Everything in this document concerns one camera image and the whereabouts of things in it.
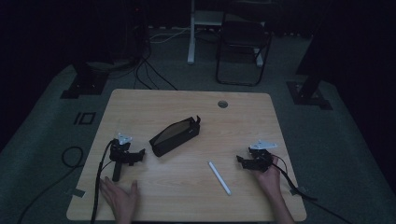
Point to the white metal table frame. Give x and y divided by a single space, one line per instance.
194 34

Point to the white pen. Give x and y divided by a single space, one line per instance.
219 178

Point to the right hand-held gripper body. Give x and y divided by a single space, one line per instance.
261 157

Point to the black stand base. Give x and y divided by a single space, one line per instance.
84 84
309 93

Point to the black pencil case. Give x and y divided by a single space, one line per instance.
174 137

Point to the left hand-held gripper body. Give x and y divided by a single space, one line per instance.
118 154

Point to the person's left hand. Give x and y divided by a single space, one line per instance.
120 200

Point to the black folding chair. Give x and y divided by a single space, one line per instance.
243 49

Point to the person's right hand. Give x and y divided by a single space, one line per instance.
270 180

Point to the grey tape piece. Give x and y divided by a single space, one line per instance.
78 193
298 190

